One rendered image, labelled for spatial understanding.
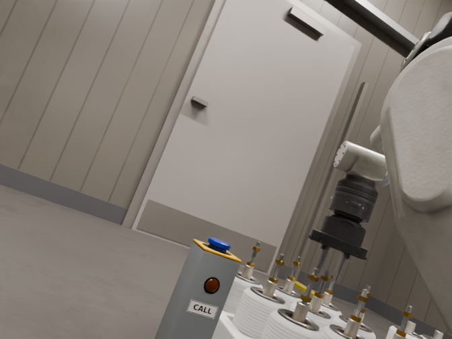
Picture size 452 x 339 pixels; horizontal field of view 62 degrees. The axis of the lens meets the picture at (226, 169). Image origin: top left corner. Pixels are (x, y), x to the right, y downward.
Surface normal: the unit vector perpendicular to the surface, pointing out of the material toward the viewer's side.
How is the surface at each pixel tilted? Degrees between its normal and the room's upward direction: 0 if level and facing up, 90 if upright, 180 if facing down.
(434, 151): 90
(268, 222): 90
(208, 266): 90
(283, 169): 90
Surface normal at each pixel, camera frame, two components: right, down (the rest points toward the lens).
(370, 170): 0.01, -0.10
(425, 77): -0.85, -0.37
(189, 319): 0.34, 0.04
